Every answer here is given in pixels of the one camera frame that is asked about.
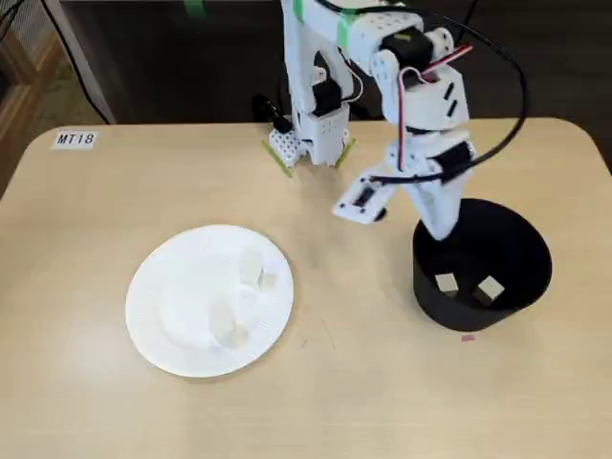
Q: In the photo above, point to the white label MT18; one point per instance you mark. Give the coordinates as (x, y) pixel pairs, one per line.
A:
(75, 139)

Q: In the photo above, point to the black table clamp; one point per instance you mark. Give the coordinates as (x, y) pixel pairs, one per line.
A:
(268, 111)

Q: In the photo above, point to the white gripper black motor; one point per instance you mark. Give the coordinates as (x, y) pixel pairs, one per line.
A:
(432, 193)

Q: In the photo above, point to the grey metal post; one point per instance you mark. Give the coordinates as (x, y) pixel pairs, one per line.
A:
(86, 72)

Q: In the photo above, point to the green tape strip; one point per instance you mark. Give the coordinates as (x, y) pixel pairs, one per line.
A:
(282, 167)
(345, 154)

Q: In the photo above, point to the wooden shelf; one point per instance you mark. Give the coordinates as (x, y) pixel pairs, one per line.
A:
(24, 86)

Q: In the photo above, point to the small pink tape piece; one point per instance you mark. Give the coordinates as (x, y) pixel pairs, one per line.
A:
(468, 338)

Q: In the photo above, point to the dark brown cabinet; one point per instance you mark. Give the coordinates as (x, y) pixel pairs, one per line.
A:
(191, 72)

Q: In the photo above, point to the white paper plate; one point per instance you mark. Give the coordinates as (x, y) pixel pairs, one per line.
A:
(191, 306)

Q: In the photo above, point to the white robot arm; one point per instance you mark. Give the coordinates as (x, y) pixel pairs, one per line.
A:
(301, 72)

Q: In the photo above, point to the black pot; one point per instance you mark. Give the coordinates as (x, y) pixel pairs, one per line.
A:
(502, 229)

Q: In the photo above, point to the green tape piece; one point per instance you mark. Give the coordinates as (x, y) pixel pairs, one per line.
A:
(195, 7)

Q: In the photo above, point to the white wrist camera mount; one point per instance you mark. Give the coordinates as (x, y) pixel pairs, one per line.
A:
(363, 196)

